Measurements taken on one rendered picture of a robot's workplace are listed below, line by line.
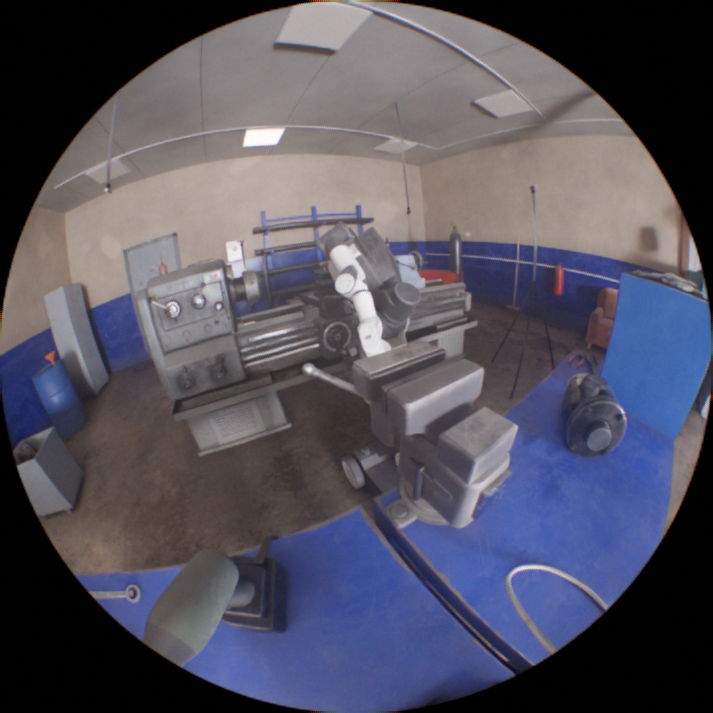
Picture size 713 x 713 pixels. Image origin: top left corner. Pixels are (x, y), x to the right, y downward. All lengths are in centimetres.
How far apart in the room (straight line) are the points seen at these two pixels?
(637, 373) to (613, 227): 404
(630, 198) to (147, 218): 782
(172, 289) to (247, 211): 354
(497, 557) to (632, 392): 63
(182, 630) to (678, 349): 100
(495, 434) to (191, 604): 37
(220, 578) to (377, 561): 24
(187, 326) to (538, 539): 185
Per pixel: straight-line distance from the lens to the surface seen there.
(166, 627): 25
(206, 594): 27
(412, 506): 46
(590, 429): 61
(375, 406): 48
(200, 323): 175
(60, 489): 258
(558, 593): 49
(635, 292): 84
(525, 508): 52
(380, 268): 113
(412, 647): 41
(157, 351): 186
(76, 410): 401
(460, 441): 33
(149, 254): 517
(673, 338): 86
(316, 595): 43
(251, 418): 199
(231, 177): 527
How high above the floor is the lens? 127
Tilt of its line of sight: 24 degrees down
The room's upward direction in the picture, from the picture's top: 6 degrees counter-clockwise
